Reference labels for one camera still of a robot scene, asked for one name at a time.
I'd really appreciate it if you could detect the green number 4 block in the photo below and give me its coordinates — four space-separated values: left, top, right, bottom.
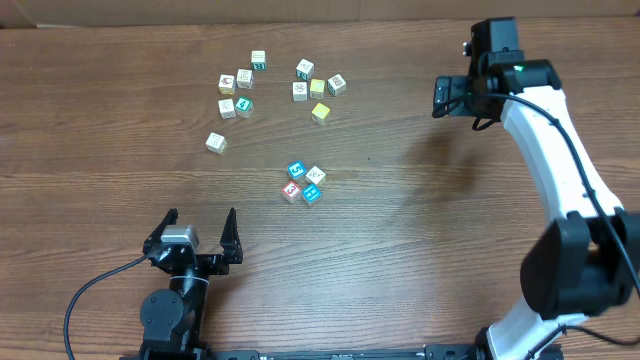
235 96 254 118

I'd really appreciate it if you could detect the yellow top block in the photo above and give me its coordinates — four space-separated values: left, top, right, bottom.
309 79 326 99

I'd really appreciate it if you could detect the white block green side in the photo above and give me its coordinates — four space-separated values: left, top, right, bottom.
327 74 347 96

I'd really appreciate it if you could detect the blue number 5 block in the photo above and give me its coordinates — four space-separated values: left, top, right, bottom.
287 161 307 181

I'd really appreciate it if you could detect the plain block red drawing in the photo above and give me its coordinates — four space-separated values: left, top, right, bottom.
292 81 308 102

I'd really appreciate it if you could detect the red number 3 block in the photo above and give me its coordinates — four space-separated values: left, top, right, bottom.
281 181 302 203

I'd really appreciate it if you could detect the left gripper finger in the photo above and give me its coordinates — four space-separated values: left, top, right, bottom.
142 208 178 253
220 208 244 264

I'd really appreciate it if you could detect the blue letter H block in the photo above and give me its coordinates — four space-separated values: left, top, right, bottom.
302 184 322 206

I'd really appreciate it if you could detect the block with teal side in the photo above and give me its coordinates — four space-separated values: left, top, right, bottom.
251 50 267 71

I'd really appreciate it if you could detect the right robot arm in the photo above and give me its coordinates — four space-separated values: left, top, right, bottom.
424 17 639 359

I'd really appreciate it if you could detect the plain block red car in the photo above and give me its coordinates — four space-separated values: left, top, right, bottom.
305 166 326 187

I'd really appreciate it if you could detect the plain block letter T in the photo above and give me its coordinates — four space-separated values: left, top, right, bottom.
205 132 227 154

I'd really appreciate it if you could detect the block with red picture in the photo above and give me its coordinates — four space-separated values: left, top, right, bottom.
218 74 236 95

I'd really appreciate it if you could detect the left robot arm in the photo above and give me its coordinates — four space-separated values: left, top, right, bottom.
139 209 243 359

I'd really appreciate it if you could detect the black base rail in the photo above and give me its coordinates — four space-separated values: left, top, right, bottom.
119 343 565 360

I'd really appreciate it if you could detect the white block teal side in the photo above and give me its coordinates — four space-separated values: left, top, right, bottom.
296 59 315 81

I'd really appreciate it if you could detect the plain block K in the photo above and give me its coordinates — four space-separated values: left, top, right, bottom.
236 69 254 89

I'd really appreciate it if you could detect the yellow block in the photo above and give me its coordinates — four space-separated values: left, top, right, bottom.
309 79 326 99
312 103 330 126

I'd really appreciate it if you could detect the plain wooden block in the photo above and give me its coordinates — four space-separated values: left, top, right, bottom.
218 98 237 119

